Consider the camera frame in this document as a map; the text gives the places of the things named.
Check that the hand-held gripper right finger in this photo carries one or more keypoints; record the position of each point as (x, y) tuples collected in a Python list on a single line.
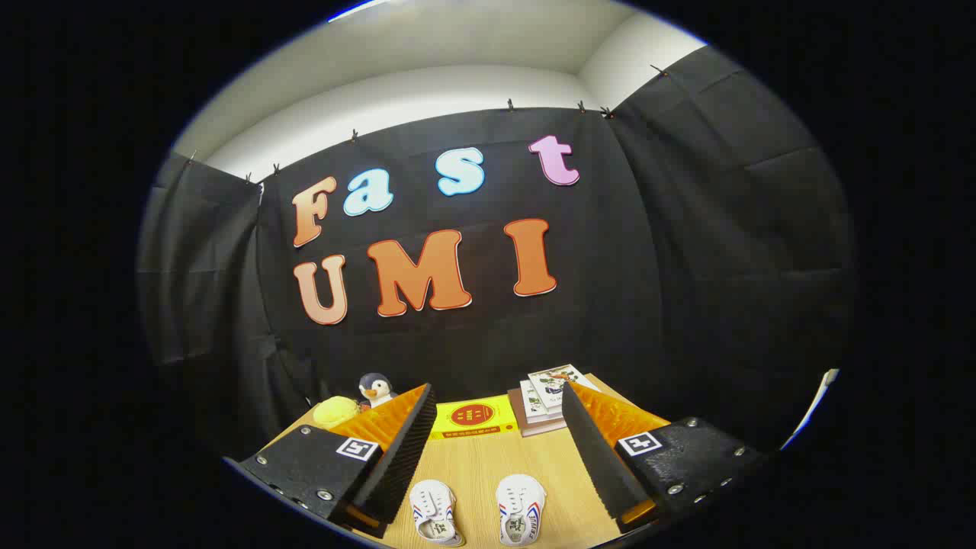
[(598, 457)]

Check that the row of small black clips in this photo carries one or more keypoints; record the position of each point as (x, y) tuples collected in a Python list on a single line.
[(608, 113)]

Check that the black backdrop cloth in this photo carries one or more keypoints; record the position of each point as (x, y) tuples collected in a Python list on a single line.
[(648, 267)]

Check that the penguin plush toy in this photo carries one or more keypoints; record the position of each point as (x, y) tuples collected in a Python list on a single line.
[(375, 390)]

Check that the white illustrated cover book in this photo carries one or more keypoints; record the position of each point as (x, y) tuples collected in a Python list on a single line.
[(557, 381)]

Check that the yellow round plush toy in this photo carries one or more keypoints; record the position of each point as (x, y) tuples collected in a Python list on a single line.
[(334, 412)]

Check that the white shoe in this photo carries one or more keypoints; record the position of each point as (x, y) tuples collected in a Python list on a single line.
[(433, 511), (521, 503)]

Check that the white book with green print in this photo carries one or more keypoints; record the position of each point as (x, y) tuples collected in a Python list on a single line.
[(534, 400)]

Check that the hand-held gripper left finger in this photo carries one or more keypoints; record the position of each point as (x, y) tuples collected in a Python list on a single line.
[(404, 457)]

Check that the yellow book with red label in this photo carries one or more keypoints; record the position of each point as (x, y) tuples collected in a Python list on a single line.
[(473, 415)]

